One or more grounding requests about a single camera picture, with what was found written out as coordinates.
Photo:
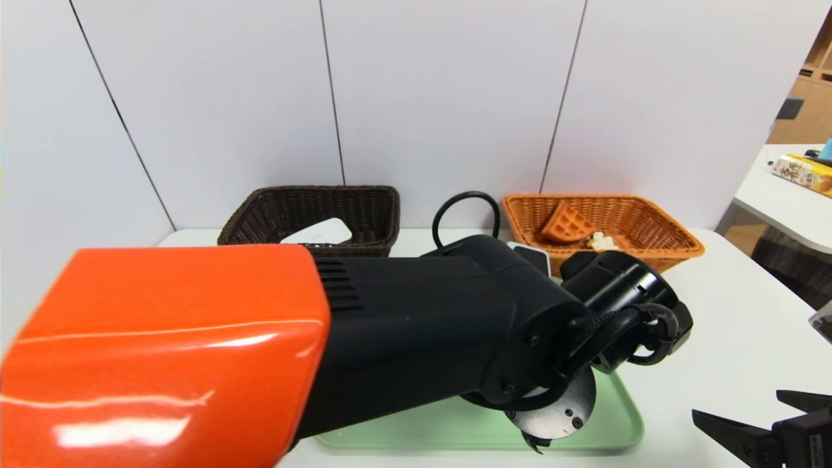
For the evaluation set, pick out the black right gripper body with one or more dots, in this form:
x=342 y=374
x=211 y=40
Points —
x=801 y=437

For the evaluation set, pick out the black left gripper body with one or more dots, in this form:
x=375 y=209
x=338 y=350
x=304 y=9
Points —
x=682 y=325

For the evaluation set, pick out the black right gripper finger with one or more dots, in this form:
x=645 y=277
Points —
x=734 y=434
x=806 y=400

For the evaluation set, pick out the orange toy waffle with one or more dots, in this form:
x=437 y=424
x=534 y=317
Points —
x=567 y=224

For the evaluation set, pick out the white rectangular case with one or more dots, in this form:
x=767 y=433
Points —
x=322 y=232

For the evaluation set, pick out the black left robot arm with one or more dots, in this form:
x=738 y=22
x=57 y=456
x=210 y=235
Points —
x=390 y=338

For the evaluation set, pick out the orange wicker basket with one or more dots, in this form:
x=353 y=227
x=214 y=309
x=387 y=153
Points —
x=676 y=244

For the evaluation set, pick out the dark brown wicker basket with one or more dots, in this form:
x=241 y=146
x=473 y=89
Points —
x=273 y=214

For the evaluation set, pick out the white toy popcorn piece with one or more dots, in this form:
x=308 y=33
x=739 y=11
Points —
x=602 y=242

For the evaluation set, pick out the white side table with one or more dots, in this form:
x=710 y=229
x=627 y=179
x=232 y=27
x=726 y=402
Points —
x=780 y=201

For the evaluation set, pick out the yellow snack box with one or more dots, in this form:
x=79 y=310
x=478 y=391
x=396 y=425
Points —
x=803 y=172

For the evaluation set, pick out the teal small container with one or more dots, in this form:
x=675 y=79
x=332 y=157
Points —
x=827 y=148

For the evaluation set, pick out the dark grey small box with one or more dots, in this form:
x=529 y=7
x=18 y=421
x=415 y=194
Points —
x=791 y=108

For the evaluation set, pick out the light green plastic tray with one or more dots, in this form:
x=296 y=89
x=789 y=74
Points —
x=455 y=426

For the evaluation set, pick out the wooden shelf unit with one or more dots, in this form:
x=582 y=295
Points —
x=812 y=91

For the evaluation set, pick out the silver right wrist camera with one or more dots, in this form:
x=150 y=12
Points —
x=822 y=322

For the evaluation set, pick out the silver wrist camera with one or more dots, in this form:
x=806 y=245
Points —
x=536 y=257
x=822 y=322

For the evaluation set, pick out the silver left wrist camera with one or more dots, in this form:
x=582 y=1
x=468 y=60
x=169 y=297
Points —
x=536 y=257

